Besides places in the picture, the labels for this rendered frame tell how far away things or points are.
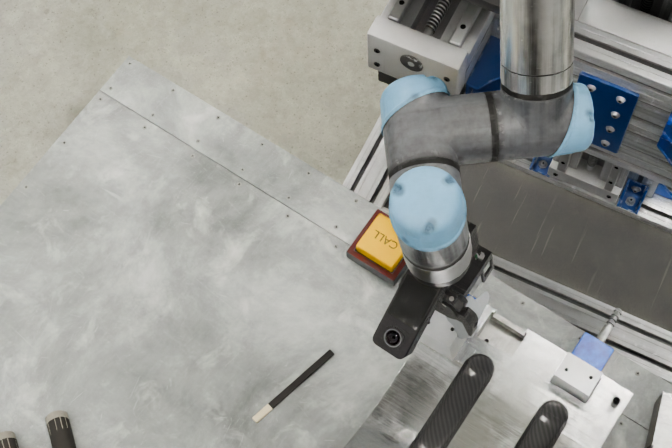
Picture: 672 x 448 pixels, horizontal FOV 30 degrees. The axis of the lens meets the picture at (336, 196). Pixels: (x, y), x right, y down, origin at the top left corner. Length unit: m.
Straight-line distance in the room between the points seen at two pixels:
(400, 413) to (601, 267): 0.90
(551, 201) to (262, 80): 0.74
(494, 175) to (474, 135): 1.16
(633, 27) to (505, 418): 0.57
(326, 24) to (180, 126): 1.07
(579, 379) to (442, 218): 0.43
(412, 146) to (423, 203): 0.08
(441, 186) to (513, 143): 0.11
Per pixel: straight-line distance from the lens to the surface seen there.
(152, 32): 2.92
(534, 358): 1.62
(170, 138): 1.86
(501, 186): 2.46
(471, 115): 1.31
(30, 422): 1.75
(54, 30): 2.97
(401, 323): 1.42
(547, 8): 1.26
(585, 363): 1.60
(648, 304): 2.41
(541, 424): 1.61
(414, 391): 1.61
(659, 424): 1.66
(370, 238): 1.73
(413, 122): 1.30
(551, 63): 1.28
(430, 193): 1.25
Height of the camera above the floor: 2.43
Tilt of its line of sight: 65 degrees down
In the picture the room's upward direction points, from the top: 5 degrees counter-clockwise
